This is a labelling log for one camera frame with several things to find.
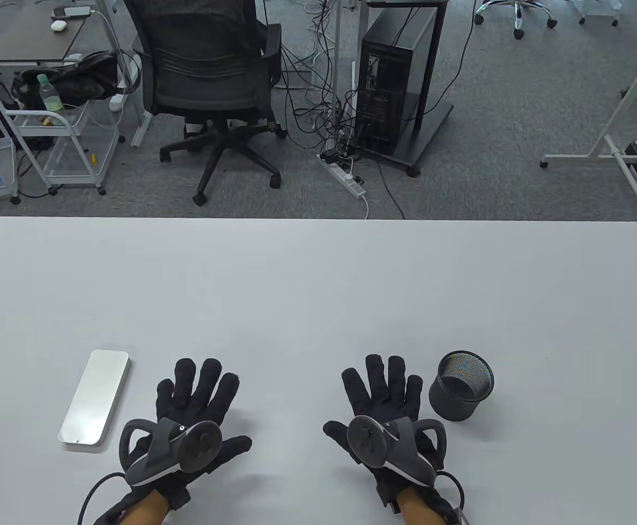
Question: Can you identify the white whiteboard stand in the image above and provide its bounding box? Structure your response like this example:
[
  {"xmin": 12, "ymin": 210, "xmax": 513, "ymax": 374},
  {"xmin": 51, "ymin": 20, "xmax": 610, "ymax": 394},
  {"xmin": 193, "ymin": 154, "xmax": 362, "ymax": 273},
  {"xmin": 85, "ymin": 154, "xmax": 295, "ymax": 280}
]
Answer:
[{"xmin": 540, "ymin": 27, "xmax": 637, "ymax": 225}]

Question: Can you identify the person's left hand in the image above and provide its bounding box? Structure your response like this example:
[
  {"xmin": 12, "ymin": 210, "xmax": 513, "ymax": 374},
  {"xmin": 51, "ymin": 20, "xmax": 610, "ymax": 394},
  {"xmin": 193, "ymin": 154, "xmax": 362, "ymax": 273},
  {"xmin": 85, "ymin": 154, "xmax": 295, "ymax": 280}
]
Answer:
[{"xmin": 123, "ymin": 358, "xmax": 253, "ymax": 512}]

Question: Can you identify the white power strip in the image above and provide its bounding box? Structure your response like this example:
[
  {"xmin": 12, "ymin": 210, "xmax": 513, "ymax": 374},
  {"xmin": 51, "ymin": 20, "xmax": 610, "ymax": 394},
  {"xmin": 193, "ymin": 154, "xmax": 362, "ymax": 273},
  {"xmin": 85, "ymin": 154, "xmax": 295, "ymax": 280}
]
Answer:
[{"xmin": 317, "ymin": 152, "xmax": 366, "ymax": 199}]

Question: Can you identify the black right glove cable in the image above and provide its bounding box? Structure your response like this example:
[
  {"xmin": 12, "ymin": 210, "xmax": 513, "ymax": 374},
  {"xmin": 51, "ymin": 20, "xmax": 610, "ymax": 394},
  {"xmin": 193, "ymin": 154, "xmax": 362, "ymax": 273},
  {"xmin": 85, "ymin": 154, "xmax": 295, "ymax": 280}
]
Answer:
[{"xmin": 433, "ymin": 471, "xmax": 467, "ymax": 515}]

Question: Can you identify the black mesh pen cup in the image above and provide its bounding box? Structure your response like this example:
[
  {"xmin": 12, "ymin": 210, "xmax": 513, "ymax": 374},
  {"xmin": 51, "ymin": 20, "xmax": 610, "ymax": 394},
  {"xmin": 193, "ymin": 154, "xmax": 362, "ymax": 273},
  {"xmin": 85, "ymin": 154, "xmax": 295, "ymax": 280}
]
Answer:
[{"xmin": 428, "ymin": 351, "xmax": 495, "ymax": 422}]

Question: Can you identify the black mesh office chair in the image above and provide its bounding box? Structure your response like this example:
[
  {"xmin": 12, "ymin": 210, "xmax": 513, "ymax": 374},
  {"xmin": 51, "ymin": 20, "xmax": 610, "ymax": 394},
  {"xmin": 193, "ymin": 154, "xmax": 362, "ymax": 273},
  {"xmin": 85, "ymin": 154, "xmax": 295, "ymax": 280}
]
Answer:
[{"xmin": 123, "ymin": 0, "xmax": 288, "ymax": 207}]

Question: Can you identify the person's right forearm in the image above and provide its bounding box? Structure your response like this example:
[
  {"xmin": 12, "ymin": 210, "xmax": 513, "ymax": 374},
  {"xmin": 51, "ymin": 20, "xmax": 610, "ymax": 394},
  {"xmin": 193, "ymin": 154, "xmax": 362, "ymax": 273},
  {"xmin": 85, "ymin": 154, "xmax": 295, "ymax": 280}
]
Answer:
[{"xmin": 401, "ymin": 487, "xmax": 456, "ymax": 525}]

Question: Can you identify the black left glove cable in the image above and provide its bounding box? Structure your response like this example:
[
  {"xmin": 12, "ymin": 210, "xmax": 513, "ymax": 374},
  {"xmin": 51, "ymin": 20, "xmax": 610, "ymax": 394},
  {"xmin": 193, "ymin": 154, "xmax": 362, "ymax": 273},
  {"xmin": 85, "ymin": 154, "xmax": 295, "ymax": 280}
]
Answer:
[{"xmin": 78, "ymin": 471, "xmax": 128, "ymax": 525}]

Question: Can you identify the person's left forearm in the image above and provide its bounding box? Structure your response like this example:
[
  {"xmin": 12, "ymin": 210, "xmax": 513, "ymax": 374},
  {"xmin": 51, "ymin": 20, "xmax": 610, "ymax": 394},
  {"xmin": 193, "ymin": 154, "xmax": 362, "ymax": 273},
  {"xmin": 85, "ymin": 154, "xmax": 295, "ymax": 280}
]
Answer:
[{"xmin": 131, "ymin": 489, "xmax": 172, "ymax": 525}]

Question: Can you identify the black glove cable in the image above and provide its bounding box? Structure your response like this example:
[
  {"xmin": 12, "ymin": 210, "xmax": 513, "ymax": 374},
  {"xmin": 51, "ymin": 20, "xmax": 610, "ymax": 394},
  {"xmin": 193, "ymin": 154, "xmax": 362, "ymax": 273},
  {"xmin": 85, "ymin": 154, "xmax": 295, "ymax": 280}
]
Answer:
[
  {"xmin": 433, "ymin": 471, "xmax": 467, "ymax": 515},
  {"xmin": 78, "ymin": 471, "xmax": 128, "ymax": 525}
]

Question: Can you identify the silver metal sliding box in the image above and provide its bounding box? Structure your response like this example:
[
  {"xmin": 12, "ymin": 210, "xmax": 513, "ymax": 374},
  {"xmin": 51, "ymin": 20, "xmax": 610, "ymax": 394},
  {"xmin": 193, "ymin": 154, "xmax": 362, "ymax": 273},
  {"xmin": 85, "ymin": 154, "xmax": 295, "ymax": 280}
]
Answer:
[{"xmin": 57, "ymin": 349, "xmax": 131, "ymax": 450}]

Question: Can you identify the black bag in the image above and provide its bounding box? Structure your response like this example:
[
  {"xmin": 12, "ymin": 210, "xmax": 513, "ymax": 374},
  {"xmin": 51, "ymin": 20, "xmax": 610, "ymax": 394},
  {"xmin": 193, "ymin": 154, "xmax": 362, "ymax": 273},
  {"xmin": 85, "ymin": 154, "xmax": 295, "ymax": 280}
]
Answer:
[{"xmin": 11, "ymin": 51, "xmax": 119, "ymax": 107}]

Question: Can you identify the white wire rolling cart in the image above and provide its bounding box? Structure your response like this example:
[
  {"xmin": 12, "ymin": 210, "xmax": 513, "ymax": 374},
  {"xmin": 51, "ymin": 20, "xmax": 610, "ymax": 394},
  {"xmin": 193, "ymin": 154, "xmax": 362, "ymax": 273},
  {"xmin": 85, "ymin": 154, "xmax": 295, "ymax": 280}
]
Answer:
[{"xmin": 0, "ymin": 62, "xmax": 122, "ymax": 196}]

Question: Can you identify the black computer tower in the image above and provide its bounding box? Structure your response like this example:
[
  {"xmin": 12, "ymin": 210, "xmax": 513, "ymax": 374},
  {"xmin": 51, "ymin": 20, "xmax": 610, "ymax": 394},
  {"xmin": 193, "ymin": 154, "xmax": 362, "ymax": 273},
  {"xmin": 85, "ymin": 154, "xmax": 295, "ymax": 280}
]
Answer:
[{"xmin": 354, "ymin": 7, "xmax": 438, "ymax": 156}]

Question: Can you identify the black rolling computer stand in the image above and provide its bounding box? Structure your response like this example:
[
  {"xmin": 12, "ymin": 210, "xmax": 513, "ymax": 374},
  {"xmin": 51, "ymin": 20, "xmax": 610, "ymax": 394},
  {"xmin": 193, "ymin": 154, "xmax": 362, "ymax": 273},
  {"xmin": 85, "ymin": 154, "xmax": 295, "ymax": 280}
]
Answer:
[{"xmin": 346, "ymin": 0, "xmax": 455, "ymax": 177}]

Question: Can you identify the person's right hand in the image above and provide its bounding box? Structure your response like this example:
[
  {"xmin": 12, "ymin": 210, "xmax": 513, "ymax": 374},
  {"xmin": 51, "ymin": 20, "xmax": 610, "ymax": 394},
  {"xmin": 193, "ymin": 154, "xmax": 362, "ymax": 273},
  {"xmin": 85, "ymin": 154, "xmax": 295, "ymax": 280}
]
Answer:
[{"xmin": 323, "ymin": 354, "xmax": 453, "ymax": 513}]

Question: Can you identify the dark desk with white legs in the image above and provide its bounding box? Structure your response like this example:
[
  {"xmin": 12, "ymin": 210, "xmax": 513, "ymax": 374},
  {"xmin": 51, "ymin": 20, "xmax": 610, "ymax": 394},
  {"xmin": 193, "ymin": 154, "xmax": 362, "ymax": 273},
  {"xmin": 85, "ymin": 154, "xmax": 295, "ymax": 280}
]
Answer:
[{"xmin": 0, "ymin": 0, "xmax": 155, "ymax": 148}]

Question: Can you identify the tangle of black cables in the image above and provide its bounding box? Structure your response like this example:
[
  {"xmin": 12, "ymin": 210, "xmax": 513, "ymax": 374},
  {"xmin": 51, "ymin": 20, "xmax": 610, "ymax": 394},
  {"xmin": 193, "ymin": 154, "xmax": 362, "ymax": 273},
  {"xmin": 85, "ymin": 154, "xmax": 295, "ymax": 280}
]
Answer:
[{"xmin": 267, "ymin": 0, "xmax": 480, "ymax": 219}]

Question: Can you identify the clear green plastic bottle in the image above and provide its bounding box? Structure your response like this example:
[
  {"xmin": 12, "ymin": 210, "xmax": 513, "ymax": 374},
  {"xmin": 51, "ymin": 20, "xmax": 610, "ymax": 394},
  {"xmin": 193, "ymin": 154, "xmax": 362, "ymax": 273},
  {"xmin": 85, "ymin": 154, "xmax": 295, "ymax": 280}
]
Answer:
[{"xmin": 36, "ymin": 74, "xmax": 67, "ymax": 124}]

